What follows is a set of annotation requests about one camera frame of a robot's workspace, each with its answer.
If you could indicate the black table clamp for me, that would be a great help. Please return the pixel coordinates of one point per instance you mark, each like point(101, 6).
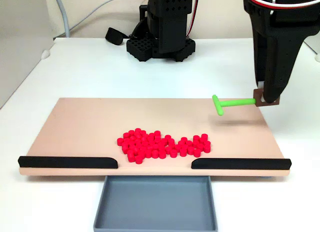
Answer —
point(112, 35)

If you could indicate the green T-shaped pusher tool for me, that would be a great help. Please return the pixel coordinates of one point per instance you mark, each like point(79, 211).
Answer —
point(237, 102)

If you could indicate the grey shallow tray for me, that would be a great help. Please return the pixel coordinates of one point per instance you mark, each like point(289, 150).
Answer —
point(155, 204)

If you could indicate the red cylindrical granule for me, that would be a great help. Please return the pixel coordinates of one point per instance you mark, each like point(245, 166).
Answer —
point(206, 149)
point(120, 141)
point(196, 138)
point(183, 139)
point(189, 143)
point(207, 143)
point(138, 160)
point(131, 158)
point(197, 153)
point(183, 152)
point(191, 150)
point(204, 137)
point(173, 153)
point(157, 133)
point(137, 130)
point(126, 135)
point(168, 137)

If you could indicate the beige flat board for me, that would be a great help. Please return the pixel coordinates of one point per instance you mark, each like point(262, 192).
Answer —
point(75, 122)

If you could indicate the white side panel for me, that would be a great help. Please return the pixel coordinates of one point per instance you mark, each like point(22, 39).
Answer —
point(314, 45)
point(22, 54)

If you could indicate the white panel foot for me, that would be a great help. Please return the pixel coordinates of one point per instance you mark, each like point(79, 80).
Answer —
point(45, 54)
point(318, 57)

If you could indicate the black board edge rail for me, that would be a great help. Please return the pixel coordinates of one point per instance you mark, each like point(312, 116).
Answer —
point(65, 162)
point(240, 164)

